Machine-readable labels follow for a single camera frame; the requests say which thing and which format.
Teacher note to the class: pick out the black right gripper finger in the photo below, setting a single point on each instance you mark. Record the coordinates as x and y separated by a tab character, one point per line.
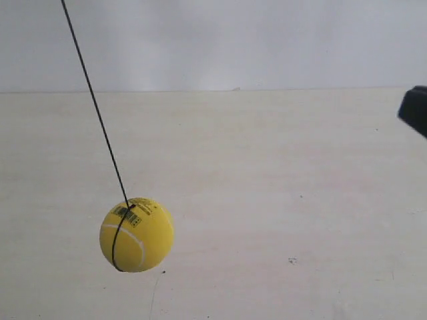
413	109

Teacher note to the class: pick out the yellow tennis ball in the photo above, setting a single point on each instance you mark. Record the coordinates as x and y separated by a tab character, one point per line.
136	236

